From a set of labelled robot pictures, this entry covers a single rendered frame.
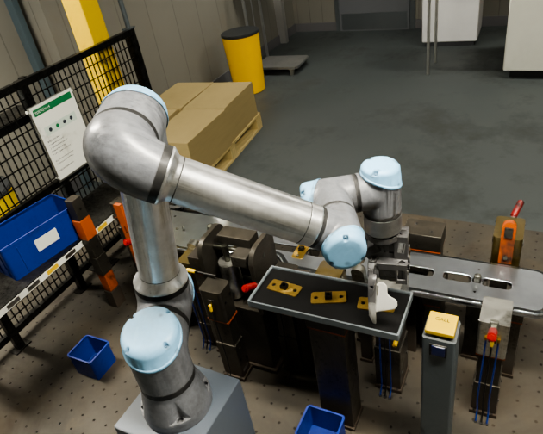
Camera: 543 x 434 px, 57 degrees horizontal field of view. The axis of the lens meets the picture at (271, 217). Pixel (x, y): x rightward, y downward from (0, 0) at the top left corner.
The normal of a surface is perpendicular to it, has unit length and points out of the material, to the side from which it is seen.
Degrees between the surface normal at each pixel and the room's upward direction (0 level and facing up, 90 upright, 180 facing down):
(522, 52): 90
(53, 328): 0
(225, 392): 0
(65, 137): 90
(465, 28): 90
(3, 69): 90
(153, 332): 7
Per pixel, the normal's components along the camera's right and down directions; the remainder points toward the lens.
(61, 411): -0.15, -0.82
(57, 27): 0.89, 0.14
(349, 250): 0.05, 0.55
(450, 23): -0.40, 0.56
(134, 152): 0.11, -0.20
